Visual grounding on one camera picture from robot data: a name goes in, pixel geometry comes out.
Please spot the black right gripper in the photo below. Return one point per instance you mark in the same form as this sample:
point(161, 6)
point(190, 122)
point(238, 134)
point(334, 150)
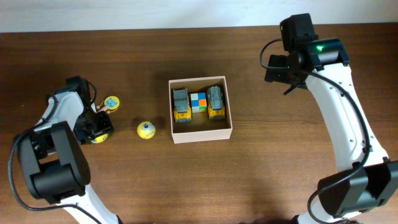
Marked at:
point(275, 69)

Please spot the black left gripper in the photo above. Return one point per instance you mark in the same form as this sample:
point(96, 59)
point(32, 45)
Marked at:
point(108, 125)

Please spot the yellow ball with blue letters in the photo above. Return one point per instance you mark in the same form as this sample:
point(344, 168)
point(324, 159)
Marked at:
point(100, 139)

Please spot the yellow wooden rattle drum toy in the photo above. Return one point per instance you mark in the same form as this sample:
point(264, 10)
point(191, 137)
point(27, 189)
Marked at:
point(109, 105)

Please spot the yellow grey minion ball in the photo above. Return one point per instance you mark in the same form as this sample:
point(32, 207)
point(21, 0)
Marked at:
point(146, 130)

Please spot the yellow grey toy mixer truck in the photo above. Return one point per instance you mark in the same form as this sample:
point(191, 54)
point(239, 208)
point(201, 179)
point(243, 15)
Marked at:
point(216, 108)

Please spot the yellow grey toy dump truck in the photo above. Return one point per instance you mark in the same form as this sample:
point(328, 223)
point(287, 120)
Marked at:
point(182, 109)

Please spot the small colourful puzzle cube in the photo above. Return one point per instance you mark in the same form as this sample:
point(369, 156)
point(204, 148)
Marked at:
point(198, 102)

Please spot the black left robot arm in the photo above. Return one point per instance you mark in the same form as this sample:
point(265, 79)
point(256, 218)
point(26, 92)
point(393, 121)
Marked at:
point(50, 156)

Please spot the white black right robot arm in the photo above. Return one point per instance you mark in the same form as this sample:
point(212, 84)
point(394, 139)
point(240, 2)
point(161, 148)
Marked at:
point(366, 176)

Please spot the beige open cardboard box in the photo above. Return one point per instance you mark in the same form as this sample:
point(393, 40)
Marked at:
point(200, 128)

